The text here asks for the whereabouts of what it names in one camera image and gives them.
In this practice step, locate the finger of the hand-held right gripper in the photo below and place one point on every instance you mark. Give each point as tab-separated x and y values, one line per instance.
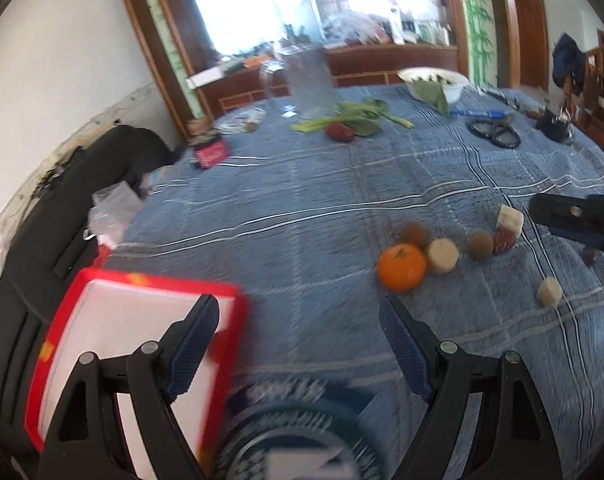
586	237

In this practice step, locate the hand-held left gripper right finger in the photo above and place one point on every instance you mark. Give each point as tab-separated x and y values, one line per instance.
404	350

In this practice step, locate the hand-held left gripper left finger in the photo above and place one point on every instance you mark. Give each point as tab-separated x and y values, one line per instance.
194	350

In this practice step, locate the small white fruit chunk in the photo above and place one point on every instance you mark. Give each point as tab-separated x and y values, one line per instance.
550	291

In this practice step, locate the red tray with white inside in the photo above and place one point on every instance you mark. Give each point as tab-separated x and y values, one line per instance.
132	310

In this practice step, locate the square white fruit chunk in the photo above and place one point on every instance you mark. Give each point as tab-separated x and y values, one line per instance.
510	219

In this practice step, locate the orange mandarin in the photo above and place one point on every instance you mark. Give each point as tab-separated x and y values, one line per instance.
401	267

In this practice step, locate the small red fruit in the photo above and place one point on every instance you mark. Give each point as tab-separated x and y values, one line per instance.
503	241

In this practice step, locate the round white fruit chunk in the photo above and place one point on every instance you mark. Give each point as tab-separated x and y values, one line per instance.
442	255

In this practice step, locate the brown round fruit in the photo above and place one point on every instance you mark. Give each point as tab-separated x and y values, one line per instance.
415	234
480	245

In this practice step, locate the small black object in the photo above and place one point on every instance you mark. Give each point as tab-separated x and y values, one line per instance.
554	122

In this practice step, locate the clear plastic bag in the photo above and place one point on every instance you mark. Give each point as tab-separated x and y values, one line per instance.
112	210

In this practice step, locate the wooden stair railing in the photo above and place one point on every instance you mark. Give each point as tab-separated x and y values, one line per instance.
599	70

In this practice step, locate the blue pen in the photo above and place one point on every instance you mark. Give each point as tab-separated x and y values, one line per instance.
474	111

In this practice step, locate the dark blue jacket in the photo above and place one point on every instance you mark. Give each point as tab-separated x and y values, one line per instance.
566	62

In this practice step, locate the black sofa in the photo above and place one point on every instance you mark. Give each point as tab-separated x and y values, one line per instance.
32	260

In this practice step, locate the blue plaid tablecloth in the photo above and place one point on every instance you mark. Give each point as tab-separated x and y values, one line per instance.
307	185

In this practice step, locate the pink box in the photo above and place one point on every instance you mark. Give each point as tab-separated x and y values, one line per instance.
211	154

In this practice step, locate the white bowl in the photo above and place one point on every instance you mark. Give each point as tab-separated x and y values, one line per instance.
454	87

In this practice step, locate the brown wooden door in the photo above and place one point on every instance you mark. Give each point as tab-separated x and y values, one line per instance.
531	35

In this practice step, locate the large green leaf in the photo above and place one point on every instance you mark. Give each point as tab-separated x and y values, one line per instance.
431	95

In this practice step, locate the red tomato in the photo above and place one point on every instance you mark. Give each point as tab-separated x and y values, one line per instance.
339	131

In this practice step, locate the patterned plate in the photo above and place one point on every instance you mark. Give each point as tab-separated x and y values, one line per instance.
242	120

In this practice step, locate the green leafy vegetable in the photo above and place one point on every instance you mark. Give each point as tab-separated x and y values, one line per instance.
354	115

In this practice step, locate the small white wrapper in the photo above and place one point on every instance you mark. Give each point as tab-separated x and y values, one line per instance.
289	111

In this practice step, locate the brown wooden cabinet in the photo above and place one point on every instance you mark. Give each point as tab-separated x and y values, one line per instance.
381	57

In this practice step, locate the white bottle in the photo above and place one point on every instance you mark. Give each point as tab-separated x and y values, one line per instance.
396	25

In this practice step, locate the clear plastic pitcher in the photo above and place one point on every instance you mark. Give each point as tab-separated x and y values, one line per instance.
309	80

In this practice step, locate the green bamboo wall strip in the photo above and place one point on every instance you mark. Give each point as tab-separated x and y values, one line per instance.
476	20

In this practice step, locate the brown wooden window frame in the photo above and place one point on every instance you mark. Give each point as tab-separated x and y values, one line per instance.
147	35

